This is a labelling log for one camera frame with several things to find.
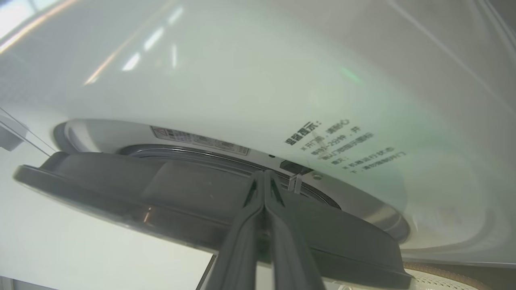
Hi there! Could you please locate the cream perforated laundry basket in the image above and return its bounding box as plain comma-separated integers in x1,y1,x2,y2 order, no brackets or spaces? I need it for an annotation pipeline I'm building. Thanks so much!
403,263,493,290

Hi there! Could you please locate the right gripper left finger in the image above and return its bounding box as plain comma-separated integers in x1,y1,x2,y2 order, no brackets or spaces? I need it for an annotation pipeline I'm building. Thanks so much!
206,171,265,290

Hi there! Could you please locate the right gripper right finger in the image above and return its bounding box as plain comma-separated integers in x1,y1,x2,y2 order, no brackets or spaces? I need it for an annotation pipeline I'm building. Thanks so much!
264,170,325,290

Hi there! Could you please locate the grey warning label sticker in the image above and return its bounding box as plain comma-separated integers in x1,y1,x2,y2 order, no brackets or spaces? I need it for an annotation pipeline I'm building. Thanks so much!
150,126,250,156

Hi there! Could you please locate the dark grey washer door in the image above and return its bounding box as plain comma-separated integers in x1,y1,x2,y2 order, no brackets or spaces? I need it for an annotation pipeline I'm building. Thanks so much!
13,151,414,290

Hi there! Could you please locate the printed black text notice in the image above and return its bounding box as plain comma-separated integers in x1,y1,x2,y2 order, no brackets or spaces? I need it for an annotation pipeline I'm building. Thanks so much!
284,119,406,174

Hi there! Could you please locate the white front-load washing machine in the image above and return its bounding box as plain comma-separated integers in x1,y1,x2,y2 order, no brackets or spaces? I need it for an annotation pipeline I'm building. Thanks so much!
0,0,516,268

